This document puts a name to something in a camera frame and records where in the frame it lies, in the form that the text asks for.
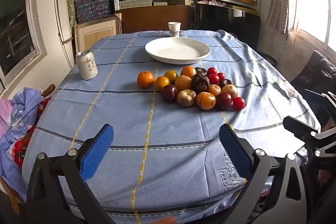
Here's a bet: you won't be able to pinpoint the large yellow orange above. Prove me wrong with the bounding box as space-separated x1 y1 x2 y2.
175 75 192 92

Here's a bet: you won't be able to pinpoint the brown wooden board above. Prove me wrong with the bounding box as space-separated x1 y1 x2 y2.
115 5 196 34

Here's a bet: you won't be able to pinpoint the bright window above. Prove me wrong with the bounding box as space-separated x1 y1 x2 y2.
286 0 336 52

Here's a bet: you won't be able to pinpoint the round orange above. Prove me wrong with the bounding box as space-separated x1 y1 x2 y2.
181 66 197 79

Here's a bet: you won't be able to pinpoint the white paper cup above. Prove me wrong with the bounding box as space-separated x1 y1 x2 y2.
168 21 182 38

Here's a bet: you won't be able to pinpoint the blue floral cloth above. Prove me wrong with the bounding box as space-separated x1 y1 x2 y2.
0 88 46 188

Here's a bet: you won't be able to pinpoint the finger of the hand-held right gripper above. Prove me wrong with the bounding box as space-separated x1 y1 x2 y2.
283 116 336 161
304 89 336 122

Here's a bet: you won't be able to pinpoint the black jacket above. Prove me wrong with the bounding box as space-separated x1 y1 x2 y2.
290 50 336 109

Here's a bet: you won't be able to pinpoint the yellow green tangerine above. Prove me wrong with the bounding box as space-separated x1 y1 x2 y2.
164 70 178 84

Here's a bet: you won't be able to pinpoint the green marbled plank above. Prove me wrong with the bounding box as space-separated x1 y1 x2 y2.
66 0 77 42

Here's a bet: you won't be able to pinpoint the light wooden picture frame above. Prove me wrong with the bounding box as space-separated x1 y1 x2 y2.
74 14 122 55

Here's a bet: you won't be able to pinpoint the tan round pear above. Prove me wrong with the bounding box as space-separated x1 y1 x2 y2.
176 89 197 107

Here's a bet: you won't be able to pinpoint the dark red plum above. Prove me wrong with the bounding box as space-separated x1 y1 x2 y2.
215 92 232 111

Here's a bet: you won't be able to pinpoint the deep orange tangerine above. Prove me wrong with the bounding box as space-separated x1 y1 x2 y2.
137 71 155 89

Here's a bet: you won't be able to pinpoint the white round plate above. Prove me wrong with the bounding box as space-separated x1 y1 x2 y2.
145 38 211 65

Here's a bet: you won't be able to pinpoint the pink cloth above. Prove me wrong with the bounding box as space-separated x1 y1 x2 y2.
0 99 13 136

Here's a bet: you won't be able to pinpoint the white leaning pipes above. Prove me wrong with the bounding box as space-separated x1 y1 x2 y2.
54 0 75 69

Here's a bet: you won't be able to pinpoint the red patterned cloth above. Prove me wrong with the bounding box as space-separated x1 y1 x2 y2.
10 132 35 170

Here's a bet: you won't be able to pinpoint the large dark mangosteen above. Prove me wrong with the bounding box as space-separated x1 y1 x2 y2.
191 74 210 94

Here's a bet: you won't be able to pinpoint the blue patterned storage box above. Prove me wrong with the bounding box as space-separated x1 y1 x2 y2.
91 0 115 18
74 0 93 24

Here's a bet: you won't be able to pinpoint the black panel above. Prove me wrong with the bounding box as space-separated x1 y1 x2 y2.
194 2 261 52

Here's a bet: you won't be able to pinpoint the dark purple plum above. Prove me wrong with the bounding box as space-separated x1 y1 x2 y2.
161 84 179 102

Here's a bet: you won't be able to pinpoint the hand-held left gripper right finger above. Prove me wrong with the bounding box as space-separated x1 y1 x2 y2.
219 123 307 224

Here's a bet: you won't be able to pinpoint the small orange tangerine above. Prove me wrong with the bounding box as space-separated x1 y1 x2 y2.
155 76 170 91

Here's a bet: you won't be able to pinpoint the white framed dark window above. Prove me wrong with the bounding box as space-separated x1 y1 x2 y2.
0 0 48 88

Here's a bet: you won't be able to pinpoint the blue checked tablecloth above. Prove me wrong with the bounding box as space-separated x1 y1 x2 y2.
22 29 321 224

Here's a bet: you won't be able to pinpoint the white drink can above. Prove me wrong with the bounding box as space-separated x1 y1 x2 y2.
76 50 98 81

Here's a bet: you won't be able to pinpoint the black round stool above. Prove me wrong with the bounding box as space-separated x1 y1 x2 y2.
259 51 278 67

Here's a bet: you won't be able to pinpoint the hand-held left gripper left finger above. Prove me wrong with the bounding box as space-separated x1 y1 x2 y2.
26 123 116 224

